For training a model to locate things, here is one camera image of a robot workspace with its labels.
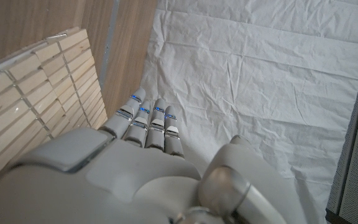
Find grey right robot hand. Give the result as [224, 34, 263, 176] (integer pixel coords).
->
[0, 87, 307, 224]

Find wooden slat mat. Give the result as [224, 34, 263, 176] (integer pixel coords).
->
[0, 27, 108, 174]

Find white backdrop cloth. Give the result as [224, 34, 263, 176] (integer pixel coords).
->
[140, 0, 358, 224]

